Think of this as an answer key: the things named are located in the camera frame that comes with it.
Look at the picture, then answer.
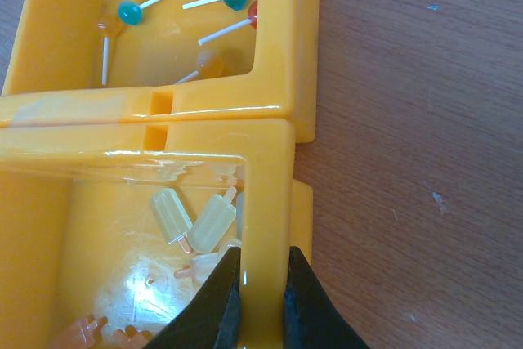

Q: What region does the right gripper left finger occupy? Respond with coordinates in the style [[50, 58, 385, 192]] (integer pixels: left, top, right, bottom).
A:
[[145, 247, 241, 348]]

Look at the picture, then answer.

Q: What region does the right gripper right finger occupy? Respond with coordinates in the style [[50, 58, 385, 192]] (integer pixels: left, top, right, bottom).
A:
[[284, 246, 369, 348]]

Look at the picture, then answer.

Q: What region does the popsicle candies pile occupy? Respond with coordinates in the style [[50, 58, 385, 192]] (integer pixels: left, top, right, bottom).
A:
[[51, 182, 241, 348]]

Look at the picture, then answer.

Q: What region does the orange three-compartment bin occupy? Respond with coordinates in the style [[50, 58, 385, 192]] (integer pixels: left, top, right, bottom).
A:
[[1, 0, 319, 348]]

